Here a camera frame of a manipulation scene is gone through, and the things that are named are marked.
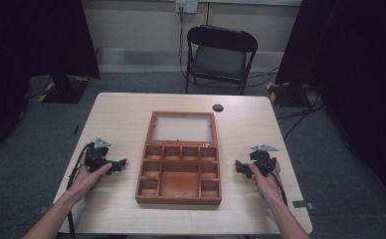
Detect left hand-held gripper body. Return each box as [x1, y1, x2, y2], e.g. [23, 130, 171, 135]
[85, 136, 115, 173]

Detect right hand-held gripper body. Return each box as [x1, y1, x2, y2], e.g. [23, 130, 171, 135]
[250, 143, 280, 177]

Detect wooden compartment box with lid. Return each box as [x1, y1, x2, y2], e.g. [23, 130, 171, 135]
[134, 111, 223, 206]

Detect person's right hand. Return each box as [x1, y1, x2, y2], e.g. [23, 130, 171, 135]
[249, 161, 284, 204]

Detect person's left hand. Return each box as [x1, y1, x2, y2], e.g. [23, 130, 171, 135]
[69, 155, 113, 200]

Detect grey tape strip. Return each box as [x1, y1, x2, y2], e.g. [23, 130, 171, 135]
[291, 199, 315, 211]

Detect black stand base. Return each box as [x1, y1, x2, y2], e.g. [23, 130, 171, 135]
[266, 81, 312, 109]
[41, 74, 90, 105]

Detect black folding chair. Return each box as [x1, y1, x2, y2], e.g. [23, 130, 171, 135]
[184, 24, 259, 97]

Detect black curtain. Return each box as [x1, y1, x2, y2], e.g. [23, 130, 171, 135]
[0, 0, 101, 167]
[275, 0, 386, 212]

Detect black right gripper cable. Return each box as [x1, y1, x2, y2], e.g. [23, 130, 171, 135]
[271, 168, 290, 207]

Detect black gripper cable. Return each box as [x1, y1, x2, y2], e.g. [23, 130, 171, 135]
[271, 168, 290, 207]
[66, 142, 95, 239]

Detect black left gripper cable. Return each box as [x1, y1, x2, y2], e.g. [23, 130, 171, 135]
[66, 142, 95, 239]

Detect black floor cables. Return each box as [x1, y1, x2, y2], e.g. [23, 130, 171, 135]
[247, 68, 326, 142]

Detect black wall outlet cable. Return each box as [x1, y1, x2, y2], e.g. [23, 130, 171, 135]
[178, 6, 188, 80]

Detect white wall outlet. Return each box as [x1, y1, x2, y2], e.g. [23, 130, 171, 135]
[175, 0, 199, 15]

